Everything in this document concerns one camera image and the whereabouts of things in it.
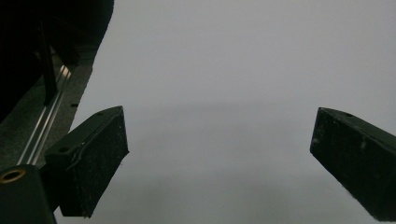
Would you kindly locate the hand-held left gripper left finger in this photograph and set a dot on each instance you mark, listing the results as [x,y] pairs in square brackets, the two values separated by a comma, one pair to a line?
[90,155]

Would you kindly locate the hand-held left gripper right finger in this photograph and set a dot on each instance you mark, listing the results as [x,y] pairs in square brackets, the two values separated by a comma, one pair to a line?
[358,158]

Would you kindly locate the aluminium frame rail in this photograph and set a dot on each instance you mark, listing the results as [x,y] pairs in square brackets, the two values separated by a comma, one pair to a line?
[46,118]

